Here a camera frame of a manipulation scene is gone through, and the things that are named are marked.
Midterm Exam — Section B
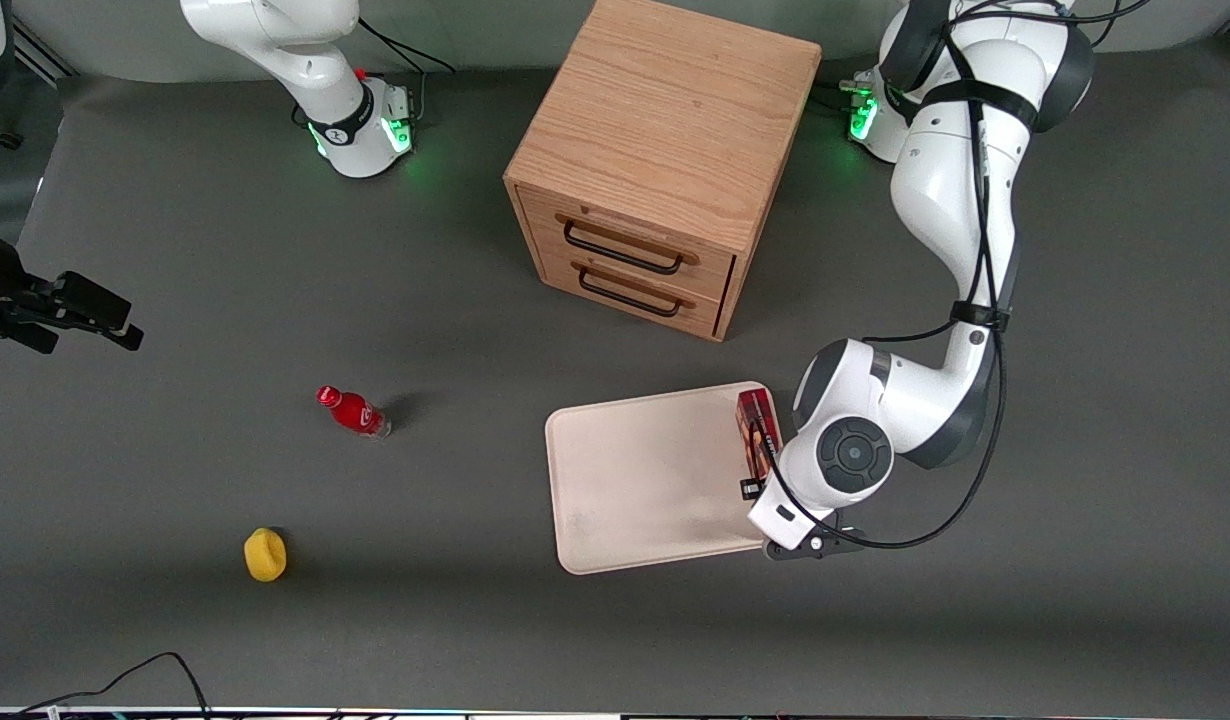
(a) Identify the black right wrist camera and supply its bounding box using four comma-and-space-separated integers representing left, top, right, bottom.
59, 271, 134, 332

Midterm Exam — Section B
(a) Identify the black metal drawer handle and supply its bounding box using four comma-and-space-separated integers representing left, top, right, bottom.
577, 267, 683, 319
562, 219, 685, 276

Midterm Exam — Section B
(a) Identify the black base cable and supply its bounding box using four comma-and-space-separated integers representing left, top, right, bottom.
811, 68, 881, 113
358, 17, 457, 121

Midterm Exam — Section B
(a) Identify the red soda bottle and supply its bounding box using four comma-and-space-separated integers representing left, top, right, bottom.
316, 385, 393, 440

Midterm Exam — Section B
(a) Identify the beige plastic tray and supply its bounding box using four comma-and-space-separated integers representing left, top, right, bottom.
544, 381, 800, 576

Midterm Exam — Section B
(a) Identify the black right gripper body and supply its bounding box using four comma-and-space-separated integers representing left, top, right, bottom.
0, 232, 68, 355

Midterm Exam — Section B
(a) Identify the black left base cable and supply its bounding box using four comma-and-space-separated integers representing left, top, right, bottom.
811, 68, 881, 113

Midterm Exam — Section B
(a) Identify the yellow lemon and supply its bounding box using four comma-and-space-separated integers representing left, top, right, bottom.
243, 527, 288, 583

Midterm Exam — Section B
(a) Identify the wooden drawer cabinet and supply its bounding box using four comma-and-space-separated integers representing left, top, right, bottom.
503, 0, 824, 343

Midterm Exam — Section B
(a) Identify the black right base cable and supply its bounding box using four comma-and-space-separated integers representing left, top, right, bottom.
358, 17, 457, 121

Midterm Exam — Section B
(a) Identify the wooden drawer front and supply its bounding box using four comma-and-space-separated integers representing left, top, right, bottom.
535, 244, 726, 337
516, 185, 738, 303

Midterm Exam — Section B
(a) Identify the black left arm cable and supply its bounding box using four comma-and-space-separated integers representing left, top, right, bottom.
747, 0, 1156, 551

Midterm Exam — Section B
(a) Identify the red cookie box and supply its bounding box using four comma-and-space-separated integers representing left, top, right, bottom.
736, 389, 783, 484

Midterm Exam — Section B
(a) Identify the black table edge cable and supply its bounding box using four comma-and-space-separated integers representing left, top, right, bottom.
13, 651, 212, 717

